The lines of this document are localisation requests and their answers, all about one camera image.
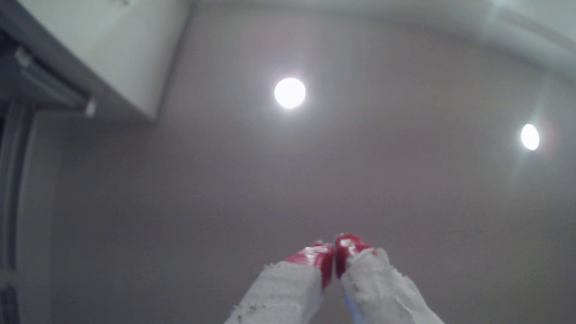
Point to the grey curtain rail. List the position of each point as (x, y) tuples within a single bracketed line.
[(40, 81)]

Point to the dark window frame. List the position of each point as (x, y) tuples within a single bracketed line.
[(9, 189)]

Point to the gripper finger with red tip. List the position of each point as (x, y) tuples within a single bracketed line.
[(288, 288), (378, 288)]

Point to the round ceiling light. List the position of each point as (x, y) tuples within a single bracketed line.
[(530, 137), (290, 93)]

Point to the white overhead box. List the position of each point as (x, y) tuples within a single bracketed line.
[(121, 45)]

